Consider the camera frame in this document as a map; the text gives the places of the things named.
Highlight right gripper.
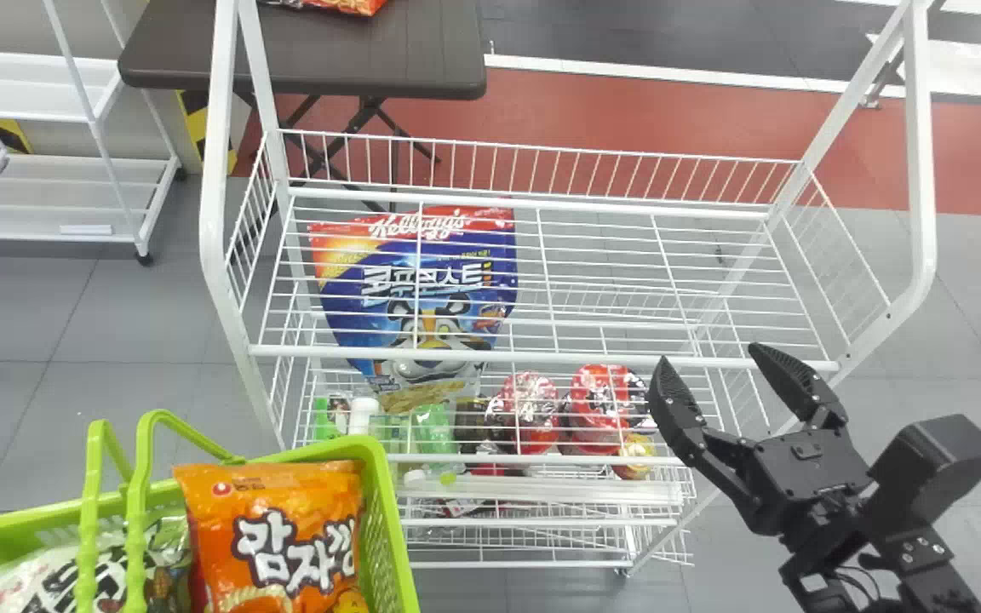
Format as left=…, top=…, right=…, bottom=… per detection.
left=647, top=342, right=872, bottom=539

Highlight yellow can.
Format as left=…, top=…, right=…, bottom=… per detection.
left=611, top=433, right=657, bottom=480

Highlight red noodle cup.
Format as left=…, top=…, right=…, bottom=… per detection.
left=565, top=364, right=651, bottom=456
left=485, top=370, right=563, bottom=457

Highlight blue cereal bag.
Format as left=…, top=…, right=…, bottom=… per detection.
left=308, top=205, right=519, bottom=394

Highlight green basket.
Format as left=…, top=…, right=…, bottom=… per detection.
left=0, top=410, right=422, bottom=613

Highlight orange snack packet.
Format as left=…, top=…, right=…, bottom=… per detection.
left=259, top=0, right=391, bottom=18
left=172, top=460, right=370, bottom=613

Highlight dark side table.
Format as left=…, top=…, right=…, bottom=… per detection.
left=118, top=0, right=489, bottom=214

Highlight white shelf trolley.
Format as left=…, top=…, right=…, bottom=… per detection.
left=0, top=0, right=186, bottom=267

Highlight white snack packet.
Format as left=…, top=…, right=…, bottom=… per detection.
left=0, top=509, right=193, bottom=613

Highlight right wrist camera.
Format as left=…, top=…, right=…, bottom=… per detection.
left=865, top=414, right=981, bottom=517

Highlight white wire rack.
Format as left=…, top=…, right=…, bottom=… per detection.
left=199, top=0, right=939, bottom=578

